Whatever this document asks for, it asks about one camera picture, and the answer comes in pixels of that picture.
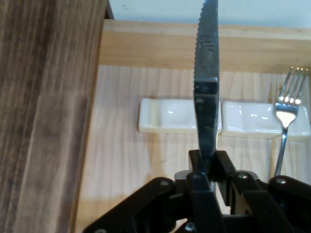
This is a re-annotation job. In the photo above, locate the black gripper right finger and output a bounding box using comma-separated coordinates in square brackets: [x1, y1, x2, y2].
[211, 150, 311, 233]

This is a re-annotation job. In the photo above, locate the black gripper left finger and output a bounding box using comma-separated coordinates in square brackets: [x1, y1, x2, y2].
[82, 150, 226, 233]

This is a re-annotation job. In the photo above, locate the silver table knife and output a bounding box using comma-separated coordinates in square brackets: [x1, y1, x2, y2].
[193, 0, 221, 192]

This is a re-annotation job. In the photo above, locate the white ceramic cutlery rest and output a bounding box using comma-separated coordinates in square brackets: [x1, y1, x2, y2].
[220, 100, 311, 141]
[138, 98, 222, 134]

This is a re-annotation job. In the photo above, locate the silver fork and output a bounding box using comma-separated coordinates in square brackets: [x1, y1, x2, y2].
[274, 67, 310, 178]

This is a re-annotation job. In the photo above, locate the light wooden drawer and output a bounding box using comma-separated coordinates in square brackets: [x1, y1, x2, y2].
[71, 19, 311, 233]

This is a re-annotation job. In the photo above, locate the dark wooden cabinet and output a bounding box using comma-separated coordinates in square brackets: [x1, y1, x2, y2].
[0, 0, 115, 233]

